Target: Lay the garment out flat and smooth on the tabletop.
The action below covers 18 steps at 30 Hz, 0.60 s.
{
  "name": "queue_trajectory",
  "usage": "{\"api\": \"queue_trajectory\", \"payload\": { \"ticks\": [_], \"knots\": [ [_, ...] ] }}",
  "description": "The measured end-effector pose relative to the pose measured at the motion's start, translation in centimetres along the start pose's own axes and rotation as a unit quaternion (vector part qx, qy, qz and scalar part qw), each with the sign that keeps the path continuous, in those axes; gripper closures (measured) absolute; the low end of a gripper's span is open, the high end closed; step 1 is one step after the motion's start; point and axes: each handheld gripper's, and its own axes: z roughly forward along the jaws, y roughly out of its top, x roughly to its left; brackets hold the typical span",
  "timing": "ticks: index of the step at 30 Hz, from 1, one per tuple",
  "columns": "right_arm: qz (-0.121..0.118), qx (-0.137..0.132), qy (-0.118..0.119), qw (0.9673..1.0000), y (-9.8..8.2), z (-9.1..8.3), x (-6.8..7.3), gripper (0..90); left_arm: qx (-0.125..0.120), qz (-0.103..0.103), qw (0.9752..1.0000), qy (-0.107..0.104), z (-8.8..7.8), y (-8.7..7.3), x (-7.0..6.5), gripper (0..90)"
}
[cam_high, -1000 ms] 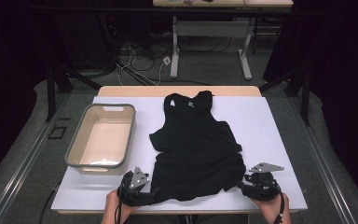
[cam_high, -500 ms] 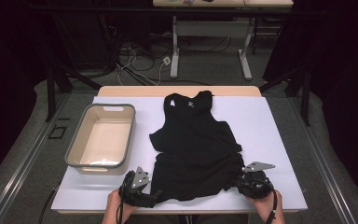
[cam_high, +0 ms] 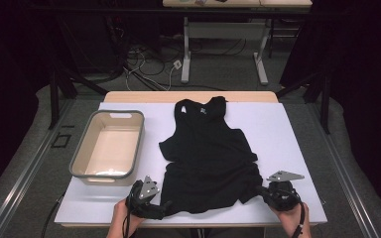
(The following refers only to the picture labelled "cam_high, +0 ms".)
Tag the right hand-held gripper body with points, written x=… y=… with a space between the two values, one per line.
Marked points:
x=282 y=175

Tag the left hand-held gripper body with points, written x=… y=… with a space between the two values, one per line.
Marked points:
x=148 y=190

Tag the black tank top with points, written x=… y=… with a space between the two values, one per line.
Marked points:
x=208 y=158

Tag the person's right hand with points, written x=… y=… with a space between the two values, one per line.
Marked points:
x=291 y=219

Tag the person's left hand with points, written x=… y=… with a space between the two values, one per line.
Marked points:
x=118 y=219

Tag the white table mat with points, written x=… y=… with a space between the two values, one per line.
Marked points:
x=278 y=139

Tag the beige plastic basket grey rim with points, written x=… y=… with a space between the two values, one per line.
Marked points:
x=112 y=155

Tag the black metal stand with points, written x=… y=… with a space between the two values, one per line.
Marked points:
x=325 y=105
x=53 y=99

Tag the dark curtain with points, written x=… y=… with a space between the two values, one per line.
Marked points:
x=6 y=99
x=370 y=99

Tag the white power adapter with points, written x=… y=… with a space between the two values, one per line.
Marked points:
x=177 y=64

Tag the white-legged wooden desk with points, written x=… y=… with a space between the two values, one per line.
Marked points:
x=225 y=31

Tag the black metal crossbar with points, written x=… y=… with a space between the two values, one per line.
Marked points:
x=112 y=10

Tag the metal floor rail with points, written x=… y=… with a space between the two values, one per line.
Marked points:
x=26 y=175
x=349 y=185

